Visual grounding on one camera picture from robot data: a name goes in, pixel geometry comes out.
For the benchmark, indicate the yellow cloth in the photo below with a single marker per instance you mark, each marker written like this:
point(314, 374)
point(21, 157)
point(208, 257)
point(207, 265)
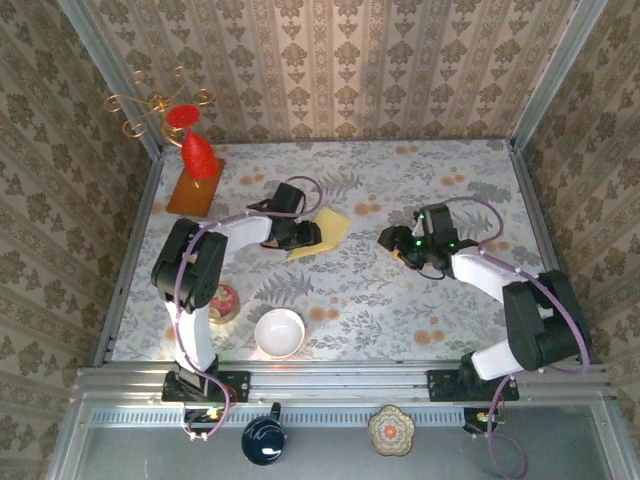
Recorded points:
point(332, 225)

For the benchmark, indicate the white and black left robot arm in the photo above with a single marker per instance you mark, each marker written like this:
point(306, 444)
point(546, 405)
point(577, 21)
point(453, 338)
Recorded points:
point(190, 270)

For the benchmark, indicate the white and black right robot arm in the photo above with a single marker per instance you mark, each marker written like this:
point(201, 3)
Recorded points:
point(540, 320)

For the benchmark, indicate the floral patterned table cover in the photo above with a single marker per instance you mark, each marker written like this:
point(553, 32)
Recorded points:
point(375, 325)

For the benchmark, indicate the round red gold-rimmed tin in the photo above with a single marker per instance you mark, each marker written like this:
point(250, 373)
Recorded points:
point(227, 302)

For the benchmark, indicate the white bowl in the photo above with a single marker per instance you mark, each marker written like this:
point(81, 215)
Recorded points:
point(280, 332)

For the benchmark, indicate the orange wooden board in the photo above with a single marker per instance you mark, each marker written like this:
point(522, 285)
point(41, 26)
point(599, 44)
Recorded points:
point(192, 200)

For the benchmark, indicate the red wine glass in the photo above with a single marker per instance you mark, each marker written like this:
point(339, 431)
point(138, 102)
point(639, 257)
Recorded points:
point(197, 155)

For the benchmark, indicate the small controller circuit board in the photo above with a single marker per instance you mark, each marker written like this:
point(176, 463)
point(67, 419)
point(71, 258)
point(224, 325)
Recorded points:
point(482, 419)
point(202, 417)

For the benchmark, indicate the patterned flower-shaped dish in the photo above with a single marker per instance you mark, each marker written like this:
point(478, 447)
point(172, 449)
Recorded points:
point(391, 431)

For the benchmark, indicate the dark blue mug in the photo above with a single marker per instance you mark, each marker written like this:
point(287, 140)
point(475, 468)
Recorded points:
point(263, 440)

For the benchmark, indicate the grey metal shelf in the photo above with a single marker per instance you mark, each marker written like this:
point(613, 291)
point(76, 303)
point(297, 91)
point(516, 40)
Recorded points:
point(340, 455)

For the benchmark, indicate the aluminium frame side rail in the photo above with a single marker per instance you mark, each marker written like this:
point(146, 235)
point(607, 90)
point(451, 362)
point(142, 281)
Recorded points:
point(139, 225)
point(548, 250)

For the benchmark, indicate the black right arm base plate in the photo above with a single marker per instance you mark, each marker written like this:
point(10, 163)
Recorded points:
point(440, 385)

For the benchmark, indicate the aluminium frame cross rail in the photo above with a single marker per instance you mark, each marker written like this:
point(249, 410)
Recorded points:
point(340, 382)

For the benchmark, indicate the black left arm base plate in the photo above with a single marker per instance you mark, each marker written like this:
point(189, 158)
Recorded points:
point(240, 382)

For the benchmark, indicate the aluminium frame post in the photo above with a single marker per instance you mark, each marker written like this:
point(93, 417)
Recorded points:
point(557, 75)
point(112, 75)

